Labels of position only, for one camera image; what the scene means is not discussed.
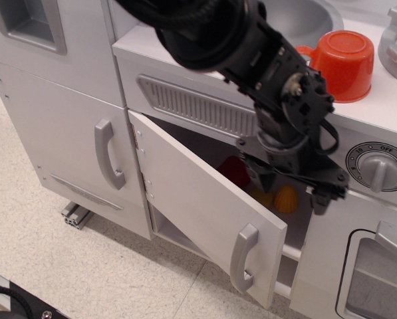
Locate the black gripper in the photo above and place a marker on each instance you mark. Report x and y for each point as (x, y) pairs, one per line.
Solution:
(264, 159)

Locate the silver cabinet door handle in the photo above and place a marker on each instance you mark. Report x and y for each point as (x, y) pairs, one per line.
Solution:
(245, 241)

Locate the white cabinet door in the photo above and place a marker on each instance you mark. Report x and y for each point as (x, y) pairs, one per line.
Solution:
(206, 207)

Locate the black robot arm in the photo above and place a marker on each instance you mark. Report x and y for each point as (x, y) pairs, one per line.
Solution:
(290, 98)

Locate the yellow toy corn piece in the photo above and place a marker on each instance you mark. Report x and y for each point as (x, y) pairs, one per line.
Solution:
(286, 199)

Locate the yellow toy potato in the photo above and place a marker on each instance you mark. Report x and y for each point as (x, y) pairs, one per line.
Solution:
(266, 199)

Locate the red toy bell pepper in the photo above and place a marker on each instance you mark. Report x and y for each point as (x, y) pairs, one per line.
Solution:
(234, 169)

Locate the silver timer knob dial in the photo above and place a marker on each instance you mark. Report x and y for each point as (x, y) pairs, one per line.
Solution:
(373, 165)

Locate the oven door with window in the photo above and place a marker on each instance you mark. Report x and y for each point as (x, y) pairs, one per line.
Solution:
(368, 285)

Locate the orange plastic cup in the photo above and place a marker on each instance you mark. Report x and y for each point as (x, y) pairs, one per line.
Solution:
(345, 60)

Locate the silver vent grille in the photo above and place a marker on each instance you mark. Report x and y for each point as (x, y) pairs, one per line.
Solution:
(198, 108)

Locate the silver sink bowl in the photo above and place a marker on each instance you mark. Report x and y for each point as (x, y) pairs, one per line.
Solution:
(303, 22)

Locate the white toy kitchen unit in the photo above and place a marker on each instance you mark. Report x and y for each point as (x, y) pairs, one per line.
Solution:
(96, 48)

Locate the silver fridge emblem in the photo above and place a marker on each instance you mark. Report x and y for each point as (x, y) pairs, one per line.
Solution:
(87, 194)

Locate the white fridge door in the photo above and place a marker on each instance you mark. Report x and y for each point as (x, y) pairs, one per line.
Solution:
(56, 127)

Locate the silver oven handle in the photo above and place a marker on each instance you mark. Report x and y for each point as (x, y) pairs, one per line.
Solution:
(386, 236)

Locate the silver fridge door handle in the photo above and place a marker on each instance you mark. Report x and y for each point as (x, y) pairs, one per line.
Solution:
(103, 134)

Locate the aluminium extrusion rail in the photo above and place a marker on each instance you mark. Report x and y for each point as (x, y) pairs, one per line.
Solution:
(76, 216)

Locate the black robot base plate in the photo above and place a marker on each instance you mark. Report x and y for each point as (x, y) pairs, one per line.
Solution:
(26, 305)

